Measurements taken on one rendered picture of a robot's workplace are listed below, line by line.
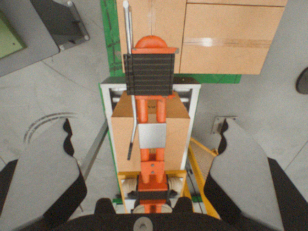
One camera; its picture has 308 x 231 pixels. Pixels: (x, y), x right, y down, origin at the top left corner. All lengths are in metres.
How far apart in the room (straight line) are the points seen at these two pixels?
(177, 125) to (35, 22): 0.84
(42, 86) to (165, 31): 1.52
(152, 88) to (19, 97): 2.08
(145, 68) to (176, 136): 0.55
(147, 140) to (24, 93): 1.97
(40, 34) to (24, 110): 1.51
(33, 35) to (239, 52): 1.20
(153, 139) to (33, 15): 0.81
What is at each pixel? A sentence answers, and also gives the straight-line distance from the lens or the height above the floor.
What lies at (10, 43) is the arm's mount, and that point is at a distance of 0.99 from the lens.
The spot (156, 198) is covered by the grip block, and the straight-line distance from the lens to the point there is 0.49.
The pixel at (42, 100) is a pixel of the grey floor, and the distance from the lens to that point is 2.09.
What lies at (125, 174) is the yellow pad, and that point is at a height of 1.15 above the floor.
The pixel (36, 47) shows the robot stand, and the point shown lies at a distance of 0.95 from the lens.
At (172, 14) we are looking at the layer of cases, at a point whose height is 0.54.
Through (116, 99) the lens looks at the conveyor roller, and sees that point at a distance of 1.08.
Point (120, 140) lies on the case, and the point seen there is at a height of 0.95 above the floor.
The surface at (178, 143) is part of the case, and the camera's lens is 0.77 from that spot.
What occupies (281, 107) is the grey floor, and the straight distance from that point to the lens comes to 2.44.
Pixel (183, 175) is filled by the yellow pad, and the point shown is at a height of 1.15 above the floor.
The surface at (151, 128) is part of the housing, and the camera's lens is 0.29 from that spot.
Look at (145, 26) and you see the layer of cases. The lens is 0.97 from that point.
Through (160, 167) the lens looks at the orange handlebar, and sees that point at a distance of 0.37.
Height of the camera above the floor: 1.51
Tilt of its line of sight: 60 degrees down
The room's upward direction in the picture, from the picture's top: 176 degrees clockwise
